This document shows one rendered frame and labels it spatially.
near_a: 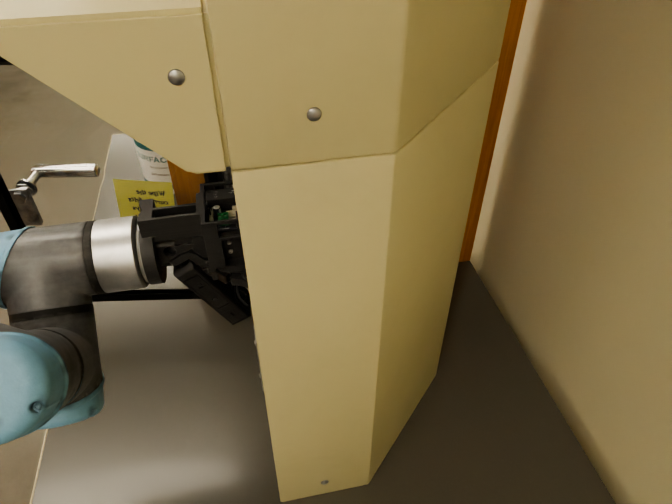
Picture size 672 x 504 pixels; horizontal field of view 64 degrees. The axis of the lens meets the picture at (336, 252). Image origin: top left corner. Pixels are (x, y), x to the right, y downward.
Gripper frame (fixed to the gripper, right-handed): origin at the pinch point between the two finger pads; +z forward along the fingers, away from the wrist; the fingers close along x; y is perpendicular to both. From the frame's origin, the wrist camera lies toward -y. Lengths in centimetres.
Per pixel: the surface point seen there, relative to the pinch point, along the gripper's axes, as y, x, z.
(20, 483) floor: -121, 50, -88
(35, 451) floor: -121, 60, -86
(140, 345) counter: -27.7, 14.0, -28.5
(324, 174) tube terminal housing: 18.4, -14.8, -3.9
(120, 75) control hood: 26.2, -14.8, -15.1
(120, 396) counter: -27.7, 4.9, -30.7
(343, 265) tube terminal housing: 9.9, -14.8, -2.6
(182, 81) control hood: 25.6, -14.9, -11.9
